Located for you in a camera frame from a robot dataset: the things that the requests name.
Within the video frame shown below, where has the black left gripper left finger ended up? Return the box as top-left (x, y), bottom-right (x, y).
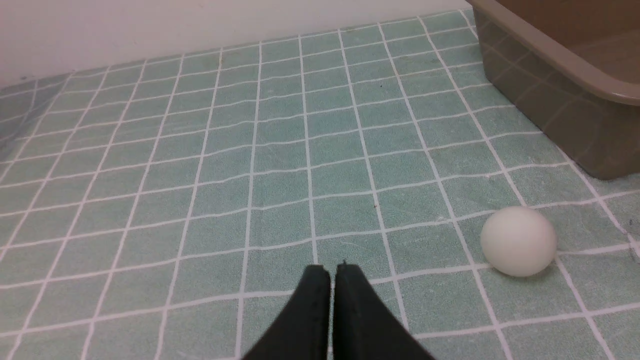
top-left (243, 264), bottom-right (331, 360)

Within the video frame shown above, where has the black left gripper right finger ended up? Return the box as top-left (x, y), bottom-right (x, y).
top-left (333, 263), bottom-right (434, 360)

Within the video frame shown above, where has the white table-tennis ball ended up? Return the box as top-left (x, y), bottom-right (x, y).
top-left (480, 206), bottom-right (558, 277)

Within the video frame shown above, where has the green checked tablecloth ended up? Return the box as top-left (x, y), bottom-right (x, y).
top-left (0, 7), bottom-right (639, 360)

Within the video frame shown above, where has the olive-brown plastic bin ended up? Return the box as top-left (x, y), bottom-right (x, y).
top-left (470, 0), bottom-right (640, 181)

